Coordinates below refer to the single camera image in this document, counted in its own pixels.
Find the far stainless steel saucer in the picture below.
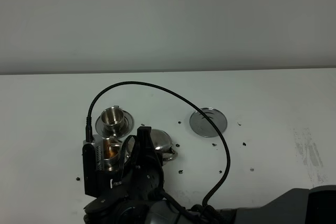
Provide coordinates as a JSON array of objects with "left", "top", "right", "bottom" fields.
[{"left": 95, "top": 111, "right": 134, "bottom": 138}]

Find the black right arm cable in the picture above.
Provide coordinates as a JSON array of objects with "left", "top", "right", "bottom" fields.
[{"left": 85, "top": 81, "right": 232, "bottom": 209}]

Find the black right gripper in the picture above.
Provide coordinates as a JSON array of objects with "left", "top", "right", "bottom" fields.
[{"left": 82, "top": 126, "right": 164, "bottom": 201}]

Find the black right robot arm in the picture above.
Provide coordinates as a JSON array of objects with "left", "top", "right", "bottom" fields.
[{"left": 82, "top": 126, "right": 335, "bottom": 223}]

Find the stainless steel teacup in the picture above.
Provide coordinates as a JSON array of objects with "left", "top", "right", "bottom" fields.
[
  {"left": 100, "top": 106, "right": 125, "bottom": 129},
  {"left": 103, "top": 136, "right": 123, "bottom": 172}
]

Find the far stainless steel teacup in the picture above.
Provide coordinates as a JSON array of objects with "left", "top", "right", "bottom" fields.
[{"left": 100, "top": 106, "right": 125, "bottom": 129}]

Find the stainless steel teapot coaster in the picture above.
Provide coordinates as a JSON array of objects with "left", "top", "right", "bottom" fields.
[{"left": 189, "top": 108, "right": 228, "bottom": 137}]

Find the near stainless steel teacup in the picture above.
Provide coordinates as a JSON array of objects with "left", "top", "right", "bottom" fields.
[{"left": 103, "top": 136, "right": 123, "bottom": 172}]

